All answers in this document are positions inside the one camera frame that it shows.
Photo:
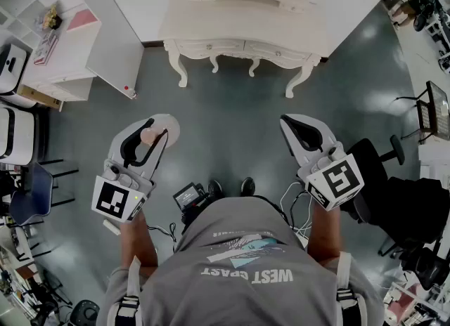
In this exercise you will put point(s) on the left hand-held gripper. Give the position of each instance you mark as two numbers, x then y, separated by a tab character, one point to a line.
117	196

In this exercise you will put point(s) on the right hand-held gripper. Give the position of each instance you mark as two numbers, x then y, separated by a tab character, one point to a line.
334	182

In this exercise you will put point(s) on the pink bottle with brown cap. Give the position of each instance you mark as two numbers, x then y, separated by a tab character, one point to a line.
170	126

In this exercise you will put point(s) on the person's right forearm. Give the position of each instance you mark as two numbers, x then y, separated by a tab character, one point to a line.
323	236

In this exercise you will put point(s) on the person's left forearm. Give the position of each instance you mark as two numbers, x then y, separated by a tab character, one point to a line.
137	240

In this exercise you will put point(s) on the white dressing table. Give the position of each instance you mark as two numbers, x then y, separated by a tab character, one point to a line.
246	22

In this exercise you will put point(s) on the black office chair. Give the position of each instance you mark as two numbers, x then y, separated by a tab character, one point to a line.
365	163

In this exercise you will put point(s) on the black screen device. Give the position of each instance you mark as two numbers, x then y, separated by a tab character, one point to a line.
186	196

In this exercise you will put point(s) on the person's right black shoe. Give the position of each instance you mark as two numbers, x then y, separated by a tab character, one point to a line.
248	185

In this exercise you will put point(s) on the person's black shoe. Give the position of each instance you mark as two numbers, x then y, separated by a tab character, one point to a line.
248	185
215	189

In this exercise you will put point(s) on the person's left black shoe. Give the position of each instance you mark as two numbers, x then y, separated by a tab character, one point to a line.
215	189

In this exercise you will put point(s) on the brown cardboard box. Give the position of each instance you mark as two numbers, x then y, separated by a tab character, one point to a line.
38	97

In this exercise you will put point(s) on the white low cabinet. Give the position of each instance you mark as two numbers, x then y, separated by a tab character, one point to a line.
74	57

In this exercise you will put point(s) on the blue chair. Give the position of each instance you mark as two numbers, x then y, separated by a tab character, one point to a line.
30	194

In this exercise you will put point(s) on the white box appliance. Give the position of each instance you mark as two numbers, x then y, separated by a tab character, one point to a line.
12	71
15	136

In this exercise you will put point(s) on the black jacket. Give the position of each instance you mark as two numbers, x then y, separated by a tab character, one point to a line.
415	205

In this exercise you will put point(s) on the wooden mesh chair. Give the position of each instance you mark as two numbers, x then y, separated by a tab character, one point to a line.
434	114

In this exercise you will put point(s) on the white partition panel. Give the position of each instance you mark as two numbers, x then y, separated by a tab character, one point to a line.
105	19

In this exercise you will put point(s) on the red and white book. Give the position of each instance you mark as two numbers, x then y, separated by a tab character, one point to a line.
45	48

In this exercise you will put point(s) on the pink flat box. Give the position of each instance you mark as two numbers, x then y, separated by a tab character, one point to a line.
81	20

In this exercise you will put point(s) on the yellow flower pot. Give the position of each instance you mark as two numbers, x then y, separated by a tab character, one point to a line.
52	17

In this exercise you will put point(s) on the black round base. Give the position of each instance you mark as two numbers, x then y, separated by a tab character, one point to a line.
84	314

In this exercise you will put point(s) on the person's grey t-shirt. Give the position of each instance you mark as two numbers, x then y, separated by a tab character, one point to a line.
246	300

